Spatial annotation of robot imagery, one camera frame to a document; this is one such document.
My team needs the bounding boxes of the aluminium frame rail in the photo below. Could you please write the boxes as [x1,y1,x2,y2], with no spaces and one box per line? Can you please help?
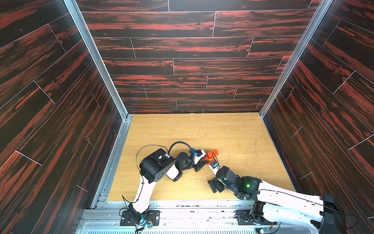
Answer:
[64,1,133,209]
[259,0,333,120]

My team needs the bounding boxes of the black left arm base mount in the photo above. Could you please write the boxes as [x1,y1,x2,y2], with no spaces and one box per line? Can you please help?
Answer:
[120,210,160,228]

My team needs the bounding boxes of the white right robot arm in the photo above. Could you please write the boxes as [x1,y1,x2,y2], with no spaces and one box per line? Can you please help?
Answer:
[208,162,347,234]

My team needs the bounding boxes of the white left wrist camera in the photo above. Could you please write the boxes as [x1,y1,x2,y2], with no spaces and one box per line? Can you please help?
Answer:
[191,149,206,165]

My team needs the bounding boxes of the aluminium frame rail right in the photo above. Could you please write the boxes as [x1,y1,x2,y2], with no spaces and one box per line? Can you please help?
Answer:
[259,0,333,120]

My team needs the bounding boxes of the aluminium front base rails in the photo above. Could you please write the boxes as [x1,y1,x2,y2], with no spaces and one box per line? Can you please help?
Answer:
[74,198,325,234]

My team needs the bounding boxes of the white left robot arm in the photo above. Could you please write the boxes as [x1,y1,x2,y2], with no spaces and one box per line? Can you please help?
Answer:
[128,148,209,223]

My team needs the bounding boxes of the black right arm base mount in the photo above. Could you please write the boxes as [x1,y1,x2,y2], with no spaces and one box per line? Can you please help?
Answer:
[234,210,278,226]

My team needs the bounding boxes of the aluminium frame rail left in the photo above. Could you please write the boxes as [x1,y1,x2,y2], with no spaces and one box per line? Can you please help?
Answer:
[64,1,133,209]

